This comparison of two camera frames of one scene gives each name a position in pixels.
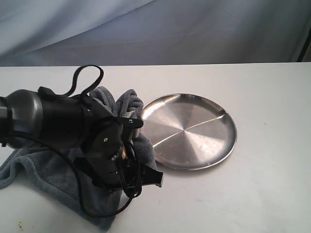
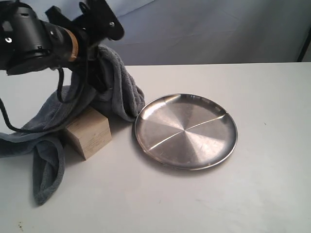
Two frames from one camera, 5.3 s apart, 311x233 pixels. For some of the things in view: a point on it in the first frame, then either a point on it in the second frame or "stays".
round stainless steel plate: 187,131 stays
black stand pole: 305,48 stays
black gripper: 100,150 → 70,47
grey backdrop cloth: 71,32 stays
